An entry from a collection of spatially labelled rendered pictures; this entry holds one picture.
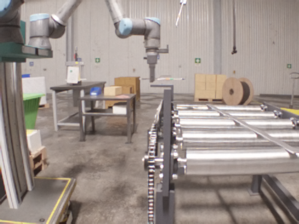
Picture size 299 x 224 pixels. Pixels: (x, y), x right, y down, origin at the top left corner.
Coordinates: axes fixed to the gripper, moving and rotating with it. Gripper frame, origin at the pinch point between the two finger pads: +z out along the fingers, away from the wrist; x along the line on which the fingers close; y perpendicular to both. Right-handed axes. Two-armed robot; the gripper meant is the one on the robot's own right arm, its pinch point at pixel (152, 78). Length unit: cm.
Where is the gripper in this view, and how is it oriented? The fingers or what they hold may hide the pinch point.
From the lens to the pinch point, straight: 129.2
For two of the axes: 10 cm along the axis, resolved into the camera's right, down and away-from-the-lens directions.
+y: -10.0, -0.2, 0.8
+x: -0.8, 1.9, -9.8
